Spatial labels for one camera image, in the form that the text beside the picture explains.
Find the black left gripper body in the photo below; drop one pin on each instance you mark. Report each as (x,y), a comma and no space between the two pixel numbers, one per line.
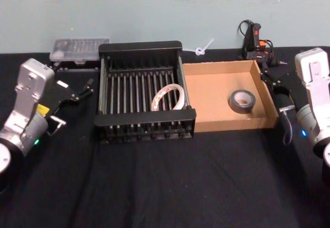
(60,94)

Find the black rack with steel bars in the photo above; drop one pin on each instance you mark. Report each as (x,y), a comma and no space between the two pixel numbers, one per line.
(144,48)

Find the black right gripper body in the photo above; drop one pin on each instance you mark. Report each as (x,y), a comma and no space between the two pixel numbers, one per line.
(296,91)

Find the black table cloth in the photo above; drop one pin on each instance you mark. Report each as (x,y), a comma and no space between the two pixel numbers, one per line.
(165,181)

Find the clear plastic case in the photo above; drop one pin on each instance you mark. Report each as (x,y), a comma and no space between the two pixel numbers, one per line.
(77,48)

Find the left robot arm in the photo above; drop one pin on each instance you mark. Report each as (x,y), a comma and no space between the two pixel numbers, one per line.
(28,83)

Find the pale grey wall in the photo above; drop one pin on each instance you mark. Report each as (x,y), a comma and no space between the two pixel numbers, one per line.
(154,11)

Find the white tape roll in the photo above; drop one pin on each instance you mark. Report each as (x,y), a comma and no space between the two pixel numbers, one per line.
(181,97)

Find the shallow brown cardboard tray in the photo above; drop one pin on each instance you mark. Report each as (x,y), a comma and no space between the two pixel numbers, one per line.
(206,96)

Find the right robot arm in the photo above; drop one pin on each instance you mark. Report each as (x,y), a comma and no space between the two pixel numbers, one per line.
(312,63)

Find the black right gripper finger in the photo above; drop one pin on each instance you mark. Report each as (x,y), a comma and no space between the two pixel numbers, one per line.
(265,73)
(276,82)

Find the silver tape roll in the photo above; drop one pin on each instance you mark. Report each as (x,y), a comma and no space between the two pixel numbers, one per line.
(233,104)

